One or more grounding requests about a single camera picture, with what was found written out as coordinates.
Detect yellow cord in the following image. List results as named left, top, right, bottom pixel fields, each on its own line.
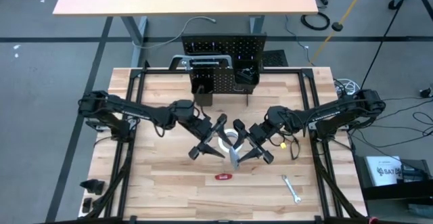
left=308, top=0, right=372, bottom=66

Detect grey spirit level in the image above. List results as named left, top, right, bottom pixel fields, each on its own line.
left=229, top=145, right=242, bottom=171

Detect wide black pegboard bin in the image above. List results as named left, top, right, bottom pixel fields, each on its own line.
left=233, top=66, right=261, bottom=95

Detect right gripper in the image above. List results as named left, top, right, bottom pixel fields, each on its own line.
left=232, top=118, right=274, bottom=164

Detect white booklet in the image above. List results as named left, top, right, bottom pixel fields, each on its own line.
left=365, top=155, right=403, bottom=187

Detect grey floor cable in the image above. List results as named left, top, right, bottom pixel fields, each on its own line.
left=131, top=16, right=217, bottom=50

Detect black safety glasses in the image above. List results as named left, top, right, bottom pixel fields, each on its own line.
left=289, top=136, right=302, bottom=161

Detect black side table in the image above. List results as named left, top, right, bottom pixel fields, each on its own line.
left=353, top=154, right=433, bottom=224

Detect tall black pegboard bin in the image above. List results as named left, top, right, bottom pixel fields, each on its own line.
left=191, top=76, right=214, bottom=107

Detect black taut cable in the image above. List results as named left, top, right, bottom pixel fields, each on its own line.
left=360, top=0, right=416, bottom=89

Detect grey hacksaw with black handle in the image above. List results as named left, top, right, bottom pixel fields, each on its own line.
left=168, top=53, right=235, bottom=72

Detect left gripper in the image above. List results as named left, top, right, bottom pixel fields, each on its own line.
left=188, top=113, right=234, bottom=160

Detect black aluminium table frame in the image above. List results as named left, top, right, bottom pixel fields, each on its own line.
left=79, top=60, right=369, bottom=224

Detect silver combination wrench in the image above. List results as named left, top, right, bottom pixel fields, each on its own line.
left=281, top=174, right=302, bottom=205

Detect black perforated pegboard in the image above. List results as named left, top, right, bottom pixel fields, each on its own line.
left=181, top=32, right=268, bottom=107

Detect black grid mat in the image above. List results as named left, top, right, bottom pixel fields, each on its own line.
left=263, top=49, right=289, bottom=68

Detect black cable coil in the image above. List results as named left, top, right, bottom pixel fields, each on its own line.
left=300, top=12, right=331, bottom=31

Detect large black plastic bracket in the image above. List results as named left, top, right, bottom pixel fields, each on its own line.
left=80, top=179, right=106, bottom=196

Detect white cable bundle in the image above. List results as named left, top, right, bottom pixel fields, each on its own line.
left=333, top=78, right=359, bottom=98

